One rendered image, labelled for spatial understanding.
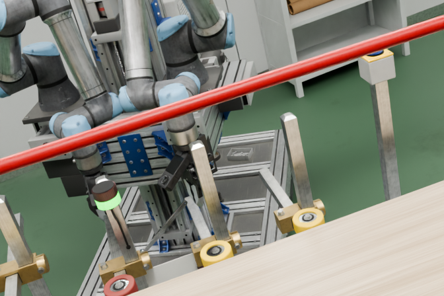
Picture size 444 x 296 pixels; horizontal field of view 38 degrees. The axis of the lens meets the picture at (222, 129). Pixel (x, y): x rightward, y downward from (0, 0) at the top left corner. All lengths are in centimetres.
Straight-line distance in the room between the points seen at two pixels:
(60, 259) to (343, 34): 268
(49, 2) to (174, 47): 44
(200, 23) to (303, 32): 274
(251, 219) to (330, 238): 134
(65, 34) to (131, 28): 26
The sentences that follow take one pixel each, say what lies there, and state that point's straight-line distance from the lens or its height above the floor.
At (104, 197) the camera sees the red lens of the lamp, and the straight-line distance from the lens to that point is 156.
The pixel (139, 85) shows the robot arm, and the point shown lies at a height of 125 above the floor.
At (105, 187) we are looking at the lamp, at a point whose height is 113.
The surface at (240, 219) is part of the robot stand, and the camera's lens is 291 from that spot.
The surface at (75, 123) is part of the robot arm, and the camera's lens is 184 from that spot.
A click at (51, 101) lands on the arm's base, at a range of 236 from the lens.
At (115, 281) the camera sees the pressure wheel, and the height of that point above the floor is 90.
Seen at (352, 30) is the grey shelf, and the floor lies 14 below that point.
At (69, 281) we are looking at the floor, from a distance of 329.
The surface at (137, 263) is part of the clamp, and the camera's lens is 173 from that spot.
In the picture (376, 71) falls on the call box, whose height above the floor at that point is 119.
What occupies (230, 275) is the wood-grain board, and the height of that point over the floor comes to 90.
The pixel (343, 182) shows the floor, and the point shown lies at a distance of 339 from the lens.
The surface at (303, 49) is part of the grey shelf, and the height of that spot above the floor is 14.
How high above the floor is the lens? 188
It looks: 27 degrees down
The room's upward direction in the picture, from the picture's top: 15 degrees counter-clockwise
